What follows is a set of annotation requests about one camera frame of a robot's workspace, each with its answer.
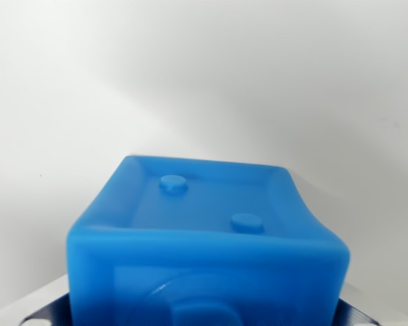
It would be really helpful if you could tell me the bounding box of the blue number cube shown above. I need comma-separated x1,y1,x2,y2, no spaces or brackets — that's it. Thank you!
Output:
65,154,351,326

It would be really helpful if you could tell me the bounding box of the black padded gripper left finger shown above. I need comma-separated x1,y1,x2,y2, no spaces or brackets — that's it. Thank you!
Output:
18,292,69,326

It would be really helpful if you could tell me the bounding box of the black padded gripper right finger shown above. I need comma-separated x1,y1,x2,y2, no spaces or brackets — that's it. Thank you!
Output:
337,295,390,326

